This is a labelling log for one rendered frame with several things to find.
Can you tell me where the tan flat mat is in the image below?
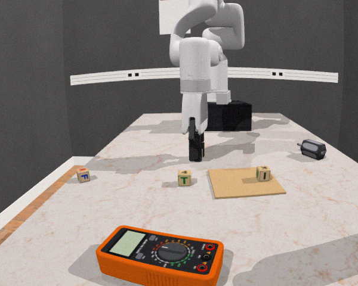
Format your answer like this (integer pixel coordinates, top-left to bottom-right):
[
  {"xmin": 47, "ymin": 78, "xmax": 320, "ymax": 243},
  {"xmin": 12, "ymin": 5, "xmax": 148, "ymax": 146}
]
[{"xmin": 208, "ymin": 167, "xmax": 286, "ymax": 199}]

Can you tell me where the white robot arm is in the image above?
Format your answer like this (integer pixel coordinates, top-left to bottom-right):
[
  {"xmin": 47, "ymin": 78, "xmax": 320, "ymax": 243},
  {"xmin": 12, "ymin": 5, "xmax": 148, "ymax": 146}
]
[{"xmin": 169, "ymin": 0, "xmax": 245, "ymax": 104}]

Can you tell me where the orange digital multimeter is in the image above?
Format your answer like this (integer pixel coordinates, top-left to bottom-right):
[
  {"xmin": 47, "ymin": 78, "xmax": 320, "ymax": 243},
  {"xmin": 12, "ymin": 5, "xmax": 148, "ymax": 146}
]
[{"xmin": 96, "ymin": 225, "xmax": 224, "ymax": 286}]

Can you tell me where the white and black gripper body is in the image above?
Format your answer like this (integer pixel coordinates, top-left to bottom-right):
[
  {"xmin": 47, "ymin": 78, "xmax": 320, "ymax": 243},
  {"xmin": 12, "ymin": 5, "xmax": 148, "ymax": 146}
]
[{"xmin": 180, "ymin": 91, "xmax": 208, "ymax": 135}]

